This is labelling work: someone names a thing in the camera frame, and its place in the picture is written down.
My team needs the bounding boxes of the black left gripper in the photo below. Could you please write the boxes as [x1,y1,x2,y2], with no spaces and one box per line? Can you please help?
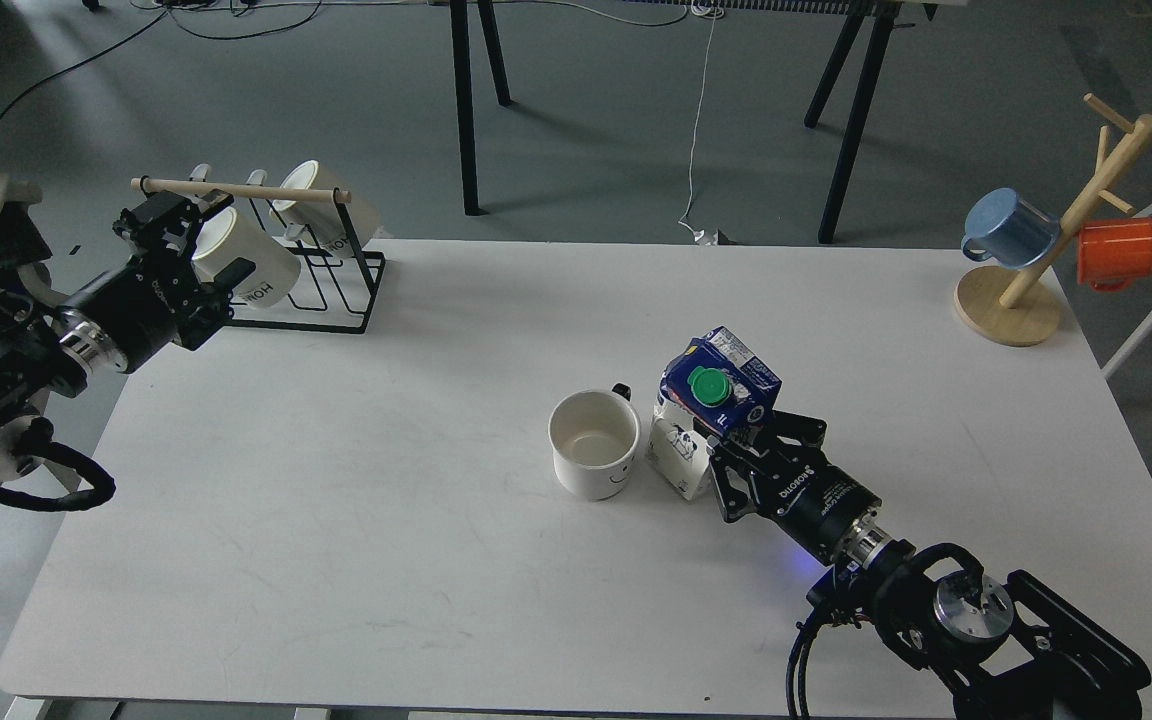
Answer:
[58,191,256,374]

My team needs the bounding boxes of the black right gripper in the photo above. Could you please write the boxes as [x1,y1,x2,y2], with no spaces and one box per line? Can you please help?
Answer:
[707,410,882,568]

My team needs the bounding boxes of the blue white milk carton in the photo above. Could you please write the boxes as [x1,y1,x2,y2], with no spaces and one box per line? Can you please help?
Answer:
[647,325,782,502]

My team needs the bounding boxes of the white smiley face mug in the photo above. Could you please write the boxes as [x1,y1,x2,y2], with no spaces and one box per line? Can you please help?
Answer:
[548,382,643,501]

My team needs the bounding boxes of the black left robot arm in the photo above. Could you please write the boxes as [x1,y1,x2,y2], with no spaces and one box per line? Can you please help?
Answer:
[0,176,255,511]

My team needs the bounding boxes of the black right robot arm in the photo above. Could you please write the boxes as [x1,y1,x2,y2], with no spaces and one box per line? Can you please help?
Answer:
[692,411,1151,719]

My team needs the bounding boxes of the white mug front on rack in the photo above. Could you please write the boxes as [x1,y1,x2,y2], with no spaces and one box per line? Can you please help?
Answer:
[192,209,301,306]

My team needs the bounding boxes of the white mug on rack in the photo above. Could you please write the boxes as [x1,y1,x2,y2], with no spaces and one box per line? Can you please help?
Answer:
[270,159,381,258]
[192,209,301,306]

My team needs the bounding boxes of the white mug rear on rack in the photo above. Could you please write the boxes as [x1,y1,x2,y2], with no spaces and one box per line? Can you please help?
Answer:
[270,159,381,258]

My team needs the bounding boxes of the grey white chair left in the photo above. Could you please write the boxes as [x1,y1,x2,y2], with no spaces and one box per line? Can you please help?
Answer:
[0,173,67,306]

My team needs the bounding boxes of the wooden mug tree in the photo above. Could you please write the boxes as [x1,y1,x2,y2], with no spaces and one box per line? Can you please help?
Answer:
[954,94,1152,347]

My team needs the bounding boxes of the black table legs left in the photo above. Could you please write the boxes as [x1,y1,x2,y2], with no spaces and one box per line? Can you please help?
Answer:
[448,0,513,217]

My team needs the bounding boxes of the black table legs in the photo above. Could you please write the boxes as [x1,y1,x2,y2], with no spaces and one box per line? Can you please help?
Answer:
[448,0,513,217]
[803,1,899,243]

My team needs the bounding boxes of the blue mug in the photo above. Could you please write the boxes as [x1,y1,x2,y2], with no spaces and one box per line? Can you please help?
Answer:
[960,187,1061,270]

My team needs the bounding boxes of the black table legs right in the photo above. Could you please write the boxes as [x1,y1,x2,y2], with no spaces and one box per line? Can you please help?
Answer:
[803,1,899,243]

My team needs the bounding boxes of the orange mug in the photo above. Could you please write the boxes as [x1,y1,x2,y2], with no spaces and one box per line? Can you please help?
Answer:
[1076,218,1152,291]

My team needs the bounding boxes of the black wire mug rack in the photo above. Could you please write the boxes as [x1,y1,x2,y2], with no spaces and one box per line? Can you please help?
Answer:
[131,164,387,334]

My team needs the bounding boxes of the black cable on floor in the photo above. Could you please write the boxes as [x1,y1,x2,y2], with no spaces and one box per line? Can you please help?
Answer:
[0,0,327,141]

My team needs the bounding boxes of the white cable on floor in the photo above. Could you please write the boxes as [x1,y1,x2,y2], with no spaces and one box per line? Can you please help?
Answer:
[679,0,727,245]

